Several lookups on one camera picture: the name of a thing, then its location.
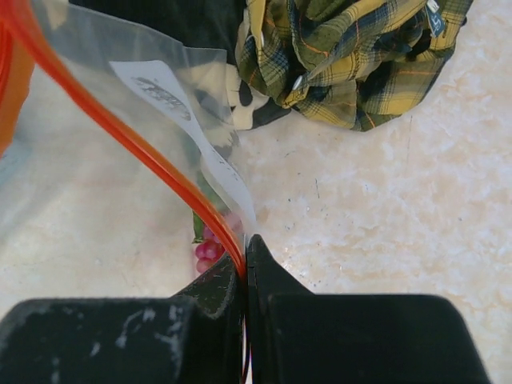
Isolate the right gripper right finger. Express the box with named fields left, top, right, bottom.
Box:
left=246, top=235, right=490, bottom=383

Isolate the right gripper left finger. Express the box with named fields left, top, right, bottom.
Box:
left=1, top=257, right=243, bottom=383

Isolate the purple grape bunch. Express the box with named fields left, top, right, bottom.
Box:
left=192, top=212, right=226, bottom=276

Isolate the clear zip bag orange zipper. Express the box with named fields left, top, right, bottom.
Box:
left=0, top=0, right=257, bottom=281

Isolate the yellow plaid shirt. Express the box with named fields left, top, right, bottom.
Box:
left=235, top=1, right=471, bottom=132

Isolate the black floral pillow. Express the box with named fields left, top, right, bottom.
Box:
left=67, top=0, right=293, bottom=133

